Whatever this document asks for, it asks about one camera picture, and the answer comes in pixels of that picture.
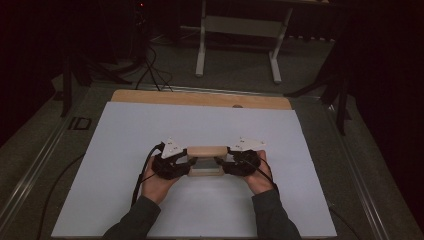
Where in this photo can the person's left hand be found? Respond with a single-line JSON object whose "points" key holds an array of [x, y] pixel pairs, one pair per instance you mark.
{"points": [[156, 188]]}

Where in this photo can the white metal desk frame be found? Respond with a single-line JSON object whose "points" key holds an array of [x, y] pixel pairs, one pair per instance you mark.
{"points": [[200, 50]]}

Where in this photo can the metal floor rail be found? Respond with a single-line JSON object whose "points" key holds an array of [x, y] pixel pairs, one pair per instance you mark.
{"points": [[30, 173], [360, 180]]}

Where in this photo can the black tripod stand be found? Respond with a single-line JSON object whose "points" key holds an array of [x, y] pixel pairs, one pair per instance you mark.
{"points": [[341, 110], [66, 93]]}

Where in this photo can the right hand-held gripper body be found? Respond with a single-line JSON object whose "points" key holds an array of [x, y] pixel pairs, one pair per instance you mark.
{"points": [[241, 165]]}

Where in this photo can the person's right hand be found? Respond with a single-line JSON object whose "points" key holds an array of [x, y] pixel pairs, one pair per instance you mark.
{"points": [[260, 181]]}

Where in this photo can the wooden photo frame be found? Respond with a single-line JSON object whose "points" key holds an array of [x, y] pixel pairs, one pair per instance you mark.
{"points": [[206, 151]]}

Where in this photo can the wooden table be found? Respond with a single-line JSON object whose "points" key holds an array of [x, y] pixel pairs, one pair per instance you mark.
{"points": [[200, 99]]}

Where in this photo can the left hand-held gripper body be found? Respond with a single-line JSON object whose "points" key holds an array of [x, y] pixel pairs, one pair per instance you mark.
{"points": [[168, 166]]}

